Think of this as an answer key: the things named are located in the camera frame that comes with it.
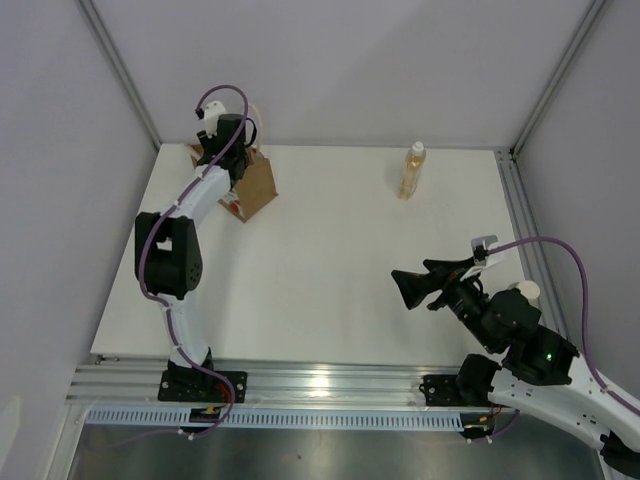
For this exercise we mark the amber liquid clear bottle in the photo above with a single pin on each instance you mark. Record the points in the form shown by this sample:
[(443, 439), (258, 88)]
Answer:
[(414, 160)]

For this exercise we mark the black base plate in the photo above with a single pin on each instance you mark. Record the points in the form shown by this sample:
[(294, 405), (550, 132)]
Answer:
[(230, 387), (440, 390)]

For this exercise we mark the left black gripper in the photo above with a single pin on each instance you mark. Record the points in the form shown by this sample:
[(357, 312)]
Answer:
[(207, 143)]

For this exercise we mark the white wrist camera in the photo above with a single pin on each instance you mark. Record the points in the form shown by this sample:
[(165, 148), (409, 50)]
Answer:
[(210, 115), (482, 256)]

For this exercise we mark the right aluminium frame post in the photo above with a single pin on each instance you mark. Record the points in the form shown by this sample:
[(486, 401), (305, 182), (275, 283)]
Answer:
[(578, 40)]

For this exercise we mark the white slotted cable duct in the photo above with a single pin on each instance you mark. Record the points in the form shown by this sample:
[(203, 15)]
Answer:
[(277, 419)]

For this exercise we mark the brown canvas tote bag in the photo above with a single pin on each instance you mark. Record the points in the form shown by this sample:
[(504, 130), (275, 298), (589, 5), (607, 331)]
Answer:
[(257, 187)]

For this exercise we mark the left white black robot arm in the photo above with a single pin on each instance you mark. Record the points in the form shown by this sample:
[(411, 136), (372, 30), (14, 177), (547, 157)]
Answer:
[(168, 262)]

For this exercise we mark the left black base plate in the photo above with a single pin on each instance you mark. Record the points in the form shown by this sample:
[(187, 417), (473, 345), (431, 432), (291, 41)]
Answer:
[(230, 387)]

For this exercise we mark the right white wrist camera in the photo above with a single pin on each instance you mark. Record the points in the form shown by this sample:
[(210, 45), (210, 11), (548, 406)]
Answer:
[(482, 256)]

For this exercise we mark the aluminium frame post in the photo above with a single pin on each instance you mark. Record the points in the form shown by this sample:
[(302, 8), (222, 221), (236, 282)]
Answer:
[(578, 40), (113, 58)]

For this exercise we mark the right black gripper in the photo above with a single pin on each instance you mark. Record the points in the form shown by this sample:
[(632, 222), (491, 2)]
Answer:
[(414, 286)]

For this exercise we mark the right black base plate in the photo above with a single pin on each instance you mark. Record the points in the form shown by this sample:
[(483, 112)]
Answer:
[(440, 390)]

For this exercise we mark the left aluminium frame post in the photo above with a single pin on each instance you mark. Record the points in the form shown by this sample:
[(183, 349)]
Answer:
[(113, 58)]

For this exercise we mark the aluminium mounting rail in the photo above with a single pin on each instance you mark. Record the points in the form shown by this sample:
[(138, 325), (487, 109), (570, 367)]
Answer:
[(280, 385)]

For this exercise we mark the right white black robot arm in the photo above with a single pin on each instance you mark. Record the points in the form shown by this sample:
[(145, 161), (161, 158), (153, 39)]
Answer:
[(525, 365)]

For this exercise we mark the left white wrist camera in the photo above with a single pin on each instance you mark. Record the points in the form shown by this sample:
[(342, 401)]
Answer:
[(210, 115)]

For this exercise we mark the cream capped white bottle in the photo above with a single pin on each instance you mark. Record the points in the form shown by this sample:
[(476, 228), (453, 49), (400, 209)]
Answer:
[(527, 288)]

